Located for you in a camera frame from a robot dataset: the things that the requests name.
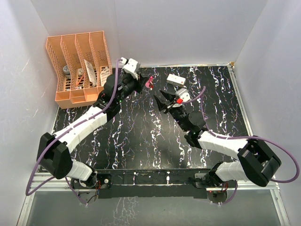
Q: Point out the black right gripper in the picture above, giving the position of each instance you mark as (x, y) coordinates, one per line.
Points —
(162, 105)

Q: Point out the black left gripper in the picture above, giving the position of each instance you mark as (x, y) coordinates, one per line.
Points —
(139, 83)

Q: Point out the pink strap keychain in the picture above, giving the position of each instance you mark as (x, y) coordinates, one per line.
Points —
(149, 83)

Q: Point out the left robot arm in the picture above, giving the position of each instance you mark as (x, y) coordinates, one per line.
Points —
(54, 153)

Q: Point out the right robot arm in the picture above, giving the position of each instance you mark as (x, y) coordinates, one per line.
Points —
(254, 159)

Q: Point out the white cardboard box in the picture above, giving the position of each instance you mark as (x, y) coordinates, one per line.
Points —
(176, 80)

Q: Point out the white pouch in organizer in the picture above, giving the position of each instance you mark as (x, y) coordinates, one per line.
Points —
(105, 73)

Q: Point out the white packet in organizer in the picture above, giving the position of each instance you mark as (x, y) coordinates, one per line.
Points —
(91, 73)

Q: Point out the orange plastic file organizer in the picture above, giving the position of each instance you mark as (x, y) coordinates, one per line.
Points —
(76, 90)

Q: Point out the round tin in organizer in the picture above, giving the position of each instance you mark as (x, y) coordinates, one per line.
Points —
(66, 70)

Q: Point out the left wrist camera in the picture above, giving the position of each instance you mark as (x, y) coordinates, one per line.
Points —
(131, 66)

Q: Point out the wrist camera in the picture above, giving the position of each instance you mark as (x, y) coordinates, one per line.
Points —
(183, 96)
(131, 66)

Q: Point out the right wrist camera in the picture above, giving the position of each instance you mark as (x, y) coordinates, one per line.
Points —
(183, 96)

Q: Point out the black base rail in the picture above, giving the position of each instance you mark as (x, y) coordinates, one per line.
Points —
(117, 183)

